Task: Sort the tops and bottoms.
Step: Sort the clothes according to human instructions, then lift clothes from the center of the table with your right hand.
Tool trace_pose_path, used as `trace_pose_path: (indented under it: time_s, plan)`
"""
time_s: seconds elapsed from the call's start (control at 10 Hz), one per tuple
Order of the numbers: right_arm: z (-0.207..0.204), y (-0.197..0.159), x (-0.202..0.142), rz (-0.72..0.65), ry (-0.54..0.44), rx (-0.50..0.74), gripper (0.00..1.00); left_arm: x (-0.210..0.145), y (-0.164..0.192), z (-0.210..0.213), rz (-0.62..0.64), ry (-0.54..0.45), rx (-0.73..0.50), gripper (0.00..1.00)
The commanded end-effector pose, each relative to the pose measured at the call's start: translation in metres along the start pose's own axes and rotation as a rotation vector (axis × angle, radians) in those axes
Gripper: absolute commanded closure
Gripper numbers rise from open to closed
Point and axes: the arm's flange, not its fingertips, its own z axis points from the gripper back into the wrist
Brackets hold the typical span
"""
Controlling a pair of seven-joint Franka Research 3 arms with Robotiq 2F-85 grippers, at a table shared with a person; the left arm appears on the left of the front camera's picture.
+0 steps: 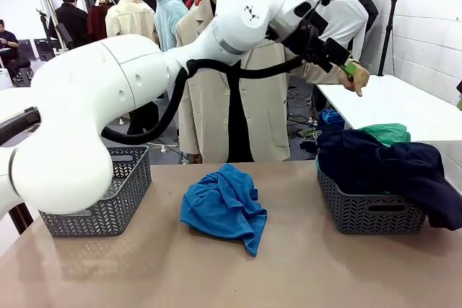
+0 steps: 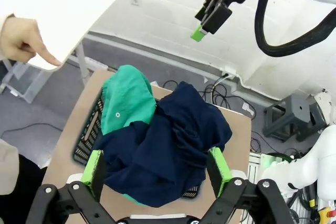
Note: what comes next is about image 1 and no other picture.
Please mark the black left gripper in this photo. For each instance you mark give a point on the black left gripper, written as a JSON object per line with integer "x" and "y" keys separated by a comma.
{"x": 307, "y": 41}

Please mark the green garment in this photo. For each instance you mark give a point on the green garment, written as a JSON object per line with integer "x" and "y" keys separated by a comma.
{"x": 386, "y": 133}

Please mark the navy garment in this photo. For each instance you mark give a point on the navy garment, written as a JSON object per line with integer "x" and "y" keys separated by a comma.
{"x": 379, "y": 163}

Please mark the blue garment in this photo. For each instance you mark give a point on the blue garment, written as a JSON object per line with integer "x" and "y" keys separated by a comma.
{"x": 220, "y": 207}

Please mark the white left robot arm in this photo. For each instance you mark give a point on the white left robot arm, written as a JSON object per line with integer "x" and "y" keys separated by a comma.
{"x": 90, "y": 81}

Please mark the person's left forearm beige sleeve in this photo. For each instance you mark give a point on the person's left forearm beige sleeve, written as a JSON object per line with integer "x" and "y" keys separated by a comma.
{"x": 317, "y": 71}

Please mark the person's left hand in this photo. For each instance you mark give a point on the person's left hand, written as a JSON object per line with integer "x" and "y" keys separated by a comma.
{"x": 355, "y": 81}

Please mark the mannequin in white shirt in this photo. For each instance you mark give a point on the mannequin in white shirt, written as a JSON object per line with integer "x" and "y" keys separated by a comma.
{"x": 346, "y": 23}

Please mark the blue bag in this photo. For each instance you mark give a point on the blue bag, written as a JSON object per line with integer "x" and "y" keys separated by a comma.
{"x": 330, "y": 118}

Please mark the white table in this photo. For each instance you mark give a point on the white table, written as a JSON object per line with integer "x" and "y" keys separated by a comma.
{"x": 397, "y": 102}

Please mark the black tripod stand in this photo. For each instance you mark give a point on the black tripod stand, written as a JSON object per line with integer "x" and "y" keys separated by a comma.
{"x": 388, "y": 34}
{"x": 47, "y": 34}

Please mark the person in beige blazer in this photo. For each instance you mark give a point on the person in beige blazer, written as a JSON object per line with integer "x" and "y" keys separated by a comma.
{"x": 213, "y": 117}

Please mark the grey woven plastic basket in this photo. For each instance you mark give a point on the grey woven plastic basket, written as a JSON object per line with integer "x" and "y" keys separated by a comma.
{"x": 361, "y": 214}
{"x": 119, "y": 214}

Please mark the mannequin in light blue fleece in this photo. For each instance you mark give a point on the mannequin in light blue fleece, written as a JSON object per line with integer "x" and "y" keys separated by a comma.
{"x": 169, "y": 23}

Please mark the black furry boot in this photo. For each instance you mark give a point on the black furry boot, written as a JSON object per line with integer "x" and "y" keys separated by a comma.
{"x": 135, "y": 120}
{"x": 151, "y": 115}

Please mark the white power strip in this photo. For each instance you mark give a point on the white power strip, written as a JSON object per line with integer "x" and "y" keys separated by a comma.
{"x": 164, "y": 148}

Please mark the mannequin in cream jacket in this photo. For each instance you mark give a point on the mannequin in cream jacket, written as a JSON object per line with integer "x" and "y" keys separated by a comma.
{"x": 130, "y": 19}

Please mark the mannequin in maroon dress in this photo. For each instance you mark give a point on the mannequin in maroon dress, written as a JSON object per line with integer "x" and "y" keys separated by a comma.
{"x": 97, "y": 23}

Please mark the standing person in black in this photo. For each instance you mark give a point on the standing person in black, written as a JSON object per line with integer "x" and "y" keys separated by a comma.
{"x": 72, "y": 19}

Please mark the grey stool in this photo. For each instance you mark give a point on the grey stool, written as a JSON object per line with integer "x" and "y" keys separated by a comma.
{"x": 25, "y": 73}

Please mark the seated person in dark shirt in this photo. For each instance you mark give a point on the seated person in dark shirt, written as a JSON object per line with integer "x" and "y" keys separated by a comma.
{"x": 7, "y": 39}

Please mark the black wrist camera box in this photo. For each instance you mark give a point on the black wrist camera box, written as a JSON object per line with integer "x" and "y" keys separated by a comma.
{"x": 319, "y": 21}

